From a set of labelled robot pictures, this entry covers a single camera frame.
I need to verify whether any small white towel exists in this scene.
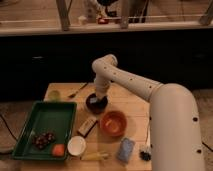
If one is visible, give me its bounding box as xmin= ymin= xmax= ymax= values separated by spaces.
xmin=90 ymin=97 xmax=98 ymax=103

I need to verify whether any dark purple bowl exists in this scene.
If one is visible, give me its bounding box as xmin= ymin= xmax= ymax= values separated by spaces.
xmin=86 ymin=93 xmax=108 ymax=114

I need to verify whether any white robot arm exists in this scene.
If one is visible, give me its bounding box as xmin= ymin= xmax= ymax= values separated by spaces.
xmin=92 ymin=54 xmax=205 ymax=171

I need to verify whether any orange bowl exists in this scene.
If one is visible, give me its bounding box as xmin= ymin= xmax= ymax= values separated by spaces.
xmin=99 ymin=110 xmax=127 ymax=137

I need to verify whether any green cup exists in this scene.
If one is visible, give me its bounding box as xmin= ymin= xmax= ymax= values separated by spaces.
xmin=48 ymin=90 xmax=61 ymax=101

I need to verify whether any green plastic tray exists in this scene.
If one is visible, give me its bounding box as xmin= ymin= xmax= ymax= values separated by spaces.
xmin=12 ymin=101 xmax=77 ymax=161

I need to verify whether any blue sponge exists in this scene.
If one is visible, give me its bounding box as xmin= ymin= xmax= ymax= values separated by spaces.
xmin=116 ymin=138 xmax=135 ymax=163

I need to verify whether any red object on shelf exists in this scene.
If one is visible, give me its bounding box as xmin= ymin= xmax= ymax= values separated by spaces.
xmin=97 ymin=18 xmax=109 ymax=24

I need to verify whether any yellow banana toy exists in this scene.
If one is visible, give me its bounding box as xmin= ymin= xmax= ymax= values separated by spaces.
xmin=81 ymin=152 xmax=109 ymax=161

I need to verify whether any white dish brush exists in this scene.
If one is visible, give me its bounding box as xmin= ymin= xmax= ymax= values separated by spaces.
xmin=139 ymin=133 xmax=151 ymax=161

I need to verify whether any orange fruit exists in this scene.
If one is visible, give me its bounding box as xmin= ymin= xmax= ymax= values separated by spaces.
xmin=52 ymin=144 xmax=65 ymax=157

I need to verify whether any dark grape bunch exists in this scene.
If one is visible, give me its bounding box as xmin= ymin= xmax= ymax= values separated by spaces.
xmin=32 ymin=133 xmax=56 ymax=150

